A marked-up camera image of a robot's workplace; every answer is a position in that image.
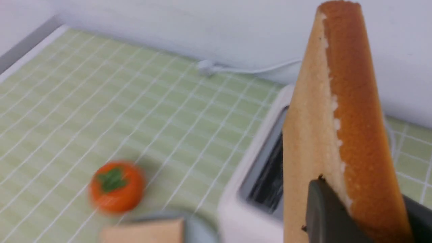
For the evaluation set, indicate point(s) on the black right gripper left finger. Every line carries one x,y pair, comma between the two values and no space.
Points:
327,220

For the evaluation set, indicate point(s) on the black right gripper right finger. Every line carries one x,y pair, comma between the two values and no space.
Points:
420,220

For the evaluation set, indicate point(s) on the toast slice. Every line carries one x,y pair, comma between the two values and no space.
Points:
335,128
154,231

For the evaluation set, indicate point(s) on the white toaster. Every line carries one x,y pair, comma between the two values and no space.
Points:
251,208

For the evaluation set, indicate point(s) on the light blue plate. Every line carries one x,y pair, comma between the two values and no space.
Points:
196,228

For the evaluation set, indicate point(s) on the orange persimmon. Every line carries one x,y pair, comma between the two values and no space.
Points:
117,187

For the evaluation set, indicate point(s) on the green checkered tablecloth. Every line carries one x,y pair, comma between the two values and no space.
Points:
79,100

